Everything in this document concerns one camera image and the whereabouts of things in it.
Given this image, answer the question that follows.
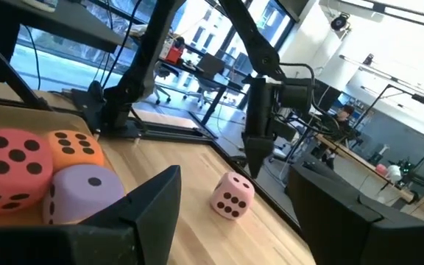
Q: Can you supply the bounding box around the office chair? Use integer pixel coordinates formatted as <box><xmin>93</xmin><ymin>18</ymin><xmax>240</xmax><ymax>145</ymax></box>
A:
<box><xmin>152</xmin><ymin>60</ymin><xmax>173</xmax><ymax>106</ymax></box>
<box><xmin>182</xmin><ymin>75</ymin><xmax>219</xmax><ymax>110</ymax></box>

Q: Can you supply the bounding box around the white round object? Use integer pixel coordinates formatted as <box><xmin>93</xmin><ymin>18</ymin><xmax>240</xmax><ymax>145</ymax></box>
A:
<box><xmin>386</xmin><ymin>164</ymin><xmax>403</xmax><ymax>184</ymax></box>

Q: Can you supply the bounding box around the red desk object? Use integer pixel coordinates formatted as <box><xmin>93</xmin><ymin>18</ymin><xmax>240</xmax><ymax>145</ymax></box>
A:
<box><xmin>164</xmin><ymin>36</ymin><xmax>184</xmax><ymax>66</ymax></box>

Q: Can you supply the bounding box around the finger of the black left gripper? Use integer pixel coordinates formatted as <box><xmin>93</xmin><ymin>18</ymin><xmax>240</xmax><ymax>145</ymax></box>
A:
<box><xmin>243</xmin><ymin>134</ymin><xmax>275</xmax><ymax>180</ymax></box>

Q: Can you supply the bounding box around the purple foam die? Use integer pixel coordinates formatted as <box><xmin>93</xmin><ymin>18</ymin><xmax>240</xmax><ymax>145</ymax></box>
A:
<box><xmin>42</xmin><ymin>163</ymin><xmax>127</xmax><ymax>226</ymax></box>

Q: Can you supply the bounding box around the orange foam die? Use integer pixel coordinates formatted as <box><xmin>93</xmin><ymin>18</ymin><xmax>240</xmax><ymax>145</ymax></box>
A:
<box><xmin>46</xmin><ymin>129</ymin><xmax>105</xmax><ymax>174</ymax></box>

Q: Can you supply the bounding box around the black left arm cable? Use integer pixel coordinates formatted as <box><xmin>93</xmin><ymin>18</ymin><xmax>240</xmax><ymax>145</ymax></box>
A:
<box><xmin>278</xmin><ymin>62</ymin><xmax>331</xmax><ymax>126</ymax></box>

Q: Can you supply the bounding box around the black office desk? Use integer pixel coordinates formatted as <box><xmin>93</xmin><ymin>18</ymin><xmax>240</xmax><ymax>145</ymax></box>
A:
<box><xmin>158</xmin><ymin>58</ymin><xmax>252</xmax><ymax>126</ymax></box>

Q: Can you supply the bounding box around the red foam die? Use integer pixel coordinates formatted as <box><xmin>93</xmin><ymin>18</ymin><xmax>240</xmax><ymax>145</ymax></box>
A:
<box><xmin>0</xmin><ymin>127</ymin><xmax>54</xmax><ymax>217</ymax></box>

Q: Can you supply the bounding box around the black ceiling device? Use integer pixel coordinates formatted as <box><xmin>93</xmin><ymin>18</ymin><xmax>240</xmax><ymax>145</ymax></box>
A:
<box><xmin>330</xmin><ymin>13</ymin><xmax>351</xmax><ymax>32</ymax></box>

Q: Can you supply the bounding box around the black monitor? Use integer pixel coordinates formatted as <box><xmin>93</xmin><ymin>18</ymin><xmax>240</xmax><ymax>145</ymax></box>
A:
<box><xmin>311</xmin><ymin>79</ymin><xmax>342</xmax><ymax>113</ymax></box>

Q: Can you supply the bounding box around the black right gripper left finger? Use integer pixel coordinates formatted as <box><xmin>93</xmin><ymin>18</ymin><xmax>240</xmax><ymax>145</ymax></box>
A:
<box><xmin>0</xmin><ymin>164</ymin><xmax>183</xmax><ymax>265</ymax></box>

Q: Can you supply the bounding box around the dark laptop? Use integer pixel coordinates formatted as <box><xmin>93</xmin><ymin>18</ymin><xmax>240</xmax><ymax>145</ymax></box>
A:
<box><xmin>196</xmin><ymin>52</ymin><xmax>227</xmax><ymax>77</ymax></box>

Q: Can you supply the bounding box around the light pink foam die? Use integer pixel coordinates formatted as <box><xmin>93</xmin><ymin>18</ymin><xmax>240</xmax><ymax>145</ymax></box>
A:
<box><xmin>210</xmin><ymin>172</ymin><xmax>256</xmax><ymax>221</ymax></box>

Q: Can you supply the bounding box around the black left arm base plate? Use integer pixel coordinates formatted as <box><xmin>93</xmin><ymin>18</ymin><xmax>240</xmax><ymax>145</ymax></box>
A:
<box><xmin>70</xmin><ymin>88</ymin><xmax>150</xmax><ymax>140</ymax></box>

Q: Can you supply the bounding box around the grey desk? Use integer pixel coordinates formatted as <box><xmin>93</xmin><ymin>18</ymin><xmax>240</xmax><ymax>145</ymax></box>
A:
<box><xmin>0</xmin><ymin>0</ymin><xmax>127</xmax><ymax>54</ymax></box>

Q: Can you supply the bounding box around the long wooden table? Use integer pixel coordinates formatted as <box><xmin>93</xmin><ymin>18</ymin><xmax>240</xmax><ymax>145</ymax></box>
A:
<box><xmin>314</xmin><ymin>132</ymin><xmax>416</xmax><ymax>204</ymax></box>

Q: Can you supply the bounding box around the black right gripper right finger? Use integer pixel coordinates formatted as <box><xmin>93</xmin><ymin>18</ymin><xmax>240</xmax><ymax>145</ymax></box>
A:
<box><xmin>287</xmin><ymin>163</ymin><xmax>424</xmax><ymax>265</ymax></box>

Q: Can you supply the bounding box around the person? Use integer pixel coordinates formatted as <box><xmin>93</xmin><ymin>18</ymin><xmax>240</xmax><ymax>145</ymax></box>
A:
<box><xmin>320</xmin><ymin>104</ymin><xmax>357</xmax><ymax>171</ymax></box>

